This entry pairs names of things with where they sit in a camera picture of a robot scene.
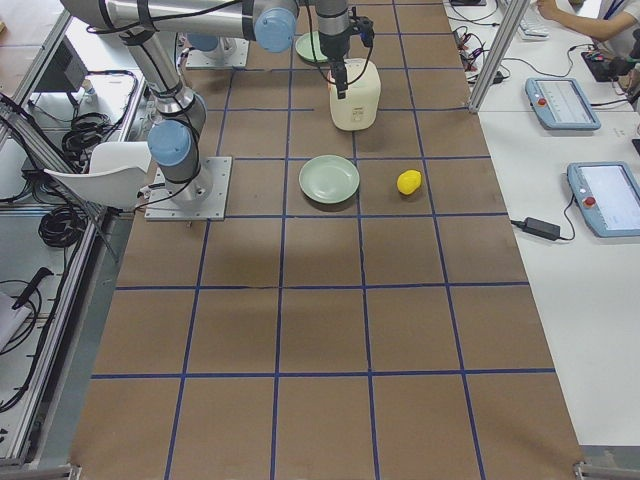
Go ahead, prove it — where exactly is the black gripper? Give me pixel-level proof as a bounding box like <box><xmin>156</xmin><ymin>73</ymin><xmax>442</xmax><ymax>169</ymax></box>
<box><xmin>317</xmin><ymin>14</ymin><xmax>350</xmax><ymax>99</ymax></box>

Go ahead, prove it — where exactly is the left green plate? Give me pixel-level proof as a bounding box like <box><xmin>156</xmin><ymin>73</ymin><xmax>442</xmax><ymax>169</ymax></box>
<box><xmin>295</xmin><ymin>30</ymin><xmax>328</xmax><ymax>64</ymax></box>

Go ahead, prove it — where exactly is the green plate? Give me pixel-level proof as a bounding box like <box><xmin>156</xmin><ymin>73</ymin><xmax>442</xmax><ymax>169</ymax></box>
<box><xmin>298</xmin><ymin>155</ymin><xmax>360</xmax><ymax>204</ymax></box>
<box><xmin>295</xmin><ymin>30</ymin><xmax>328</xmax><ymax>64</ymax></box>

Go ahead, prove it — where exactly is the right green plate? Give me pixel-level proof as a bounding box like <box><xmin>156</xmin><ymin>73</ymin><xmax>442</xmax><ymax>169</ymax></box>
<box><xmin>298</xmin><ymin>155</ymin><xmax>360</xmax><ymax>204</ymax></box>

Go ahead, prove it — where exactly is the yellow toy bell pepper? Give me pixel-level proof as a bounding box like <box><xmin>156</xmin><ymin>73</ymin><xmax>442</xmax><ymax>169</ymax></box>
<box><xmin>396</xmin><ymin>169</ymin><xmax>423</xmax><ymax>196</ymax></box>

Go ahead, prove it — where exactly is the far blue teach pendant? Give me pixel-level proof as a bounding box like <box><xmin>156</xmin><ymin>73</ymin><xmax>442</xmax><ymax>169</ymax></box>
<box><xmin>524</xmin><ymin>78</ymin><xmax>601</xmax><ymax>131</ymax></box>

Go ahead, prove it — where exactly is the blue teach pendant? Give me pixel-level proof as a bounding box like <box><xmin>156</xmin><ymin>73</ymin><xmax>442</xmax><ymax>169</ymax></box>
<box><xmin>566</xmin><ymin>162</ymin><xmax>639</xmax><ymax>238</ymax></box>
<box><xmin>524</xmin><ymin>78</ymin><xmax>601</xmax><ymax>131</ymax></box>

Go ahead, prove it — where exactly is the white plastic chair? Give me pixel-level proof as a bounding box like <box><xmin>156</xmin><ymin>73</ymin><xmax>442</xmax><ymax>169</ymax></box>
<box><xmin>44</xmin><ymin>141</ymin><xmax>151</xmax><ymax>210</ymax></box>

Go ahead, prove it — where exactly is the black power adapter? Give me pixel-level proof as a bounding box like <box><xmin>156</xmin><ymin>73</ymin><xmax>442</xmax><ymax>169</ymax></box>
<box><xmin>522</xmin><ymin>217</ymin><xmax>561</xmax><ymax>241</ymax></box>

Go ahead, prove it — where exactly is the brown paper table mat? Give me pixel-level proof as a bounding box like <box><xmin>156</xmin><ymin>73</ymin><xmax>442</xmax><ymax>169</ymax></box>
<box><xmin>71</xmin><ymin>1</ymin><xmax>581</xmax><ymax>479</ymax></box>

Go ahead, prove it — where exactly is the person in white shirt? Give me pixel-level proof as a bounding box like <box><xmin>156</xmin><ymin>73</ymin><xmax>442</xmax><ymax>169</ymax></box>
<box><xmin>536</xmin><ymin>1</ymin><xmax>639</xmax><ymax>56</ymax></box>

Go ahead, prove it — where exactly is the near blue teach pendant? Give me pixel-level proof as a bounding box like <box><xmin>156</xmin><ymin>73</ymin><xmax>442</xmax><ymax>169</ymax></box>
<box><xmin>566</xmin><ymin>162</ymin><xmax>639</xmax><ymax>238</ymax></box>

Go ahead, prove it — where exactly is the white rice cooker orange handle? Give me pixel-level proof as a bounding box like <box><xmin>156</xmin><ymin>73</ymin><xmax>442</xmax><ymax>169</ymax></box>
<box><xmin>328</xmin><ymin>58</ymin><xmax>381</xmax><ymax>131</ymax></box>

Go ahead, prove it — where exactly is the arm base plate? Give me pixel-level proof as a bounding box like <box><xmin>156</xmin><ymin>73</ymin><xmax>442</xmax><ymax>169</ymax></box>
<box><xmin>185</xmin><ymin>35</ymin><xmax>249</xmax><ymax>70</ymax></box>
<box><xmin>144</xmin><ymin>157</ymin><xmax>232</xmax><ymax>221</ymax></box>

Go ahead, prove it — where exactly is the aluminium frame post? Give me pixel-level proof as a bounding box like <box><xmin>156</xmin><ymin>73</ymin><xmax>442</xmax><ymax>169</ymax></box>
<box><xmin>468</xmin><ymin>0</ymin><xmax>528</xmax><ymax>114</ymax></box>

